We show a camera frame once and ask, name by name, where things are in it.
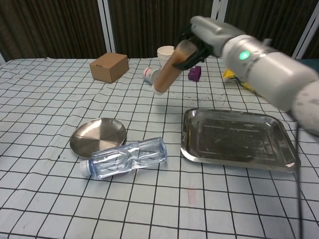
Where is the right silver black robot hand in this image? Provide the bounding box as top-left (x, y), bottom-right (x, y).
top-left (173, 16), bottom-right (244, 72)

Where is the orange-labelled drink bottle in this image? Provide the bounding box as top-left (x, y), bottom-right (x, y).
top-left (152, 41), bottom-right (197, 95)

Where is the clear plastic water bottle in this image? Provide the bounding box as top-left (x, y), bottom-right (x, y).
top-left (79, 136), bottom-right (167, 180)

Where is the purple plastic block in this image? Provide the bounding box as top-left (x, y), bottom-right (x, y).
top-left (188, 66), bottom-right (202, 83)

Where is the yellow snack bag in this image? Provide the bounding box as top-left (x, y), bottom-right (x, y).
top-left (222, 69), bottom-right (265, 98)

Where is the white paper cup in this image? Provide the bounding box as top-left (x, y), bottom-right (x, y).
top-left (157, 46), bottom-right (175, 69)

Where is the small white jar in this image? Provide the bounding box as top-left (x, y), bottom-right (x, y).
top-left (143, 67), bottom-right (161, 86)

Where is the teal table cover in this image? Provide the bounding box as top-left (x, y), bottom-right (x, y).
top-left (298, 58), bottom-right (319, 79)

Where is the rectangular steel tray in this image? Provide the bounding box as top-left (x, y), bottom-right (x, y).
top-left (180, 108), bottom-right (300, 174)

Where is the brown cardboard box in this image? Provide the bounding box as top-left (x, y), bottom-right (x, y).
top-left (89, 52), bottom-right (130, 84)

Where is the brown folding partition screen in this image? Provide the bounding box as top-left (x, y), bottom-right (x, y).
top-left (0, 0), bottom-right (319, 63)

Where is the round steel plate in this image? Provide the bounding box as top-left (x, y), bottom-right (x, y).
top-left (69, 118), bottom-right (127, 160)

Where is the white black checkered tablecloth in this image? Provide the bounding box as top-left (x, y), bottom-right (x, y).
top-left (0, 55), bottom-right (319, 239)

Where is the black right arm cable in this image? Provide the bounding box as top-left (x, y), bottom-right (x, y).
top-left (286, 111), bottom-right (305, 239)

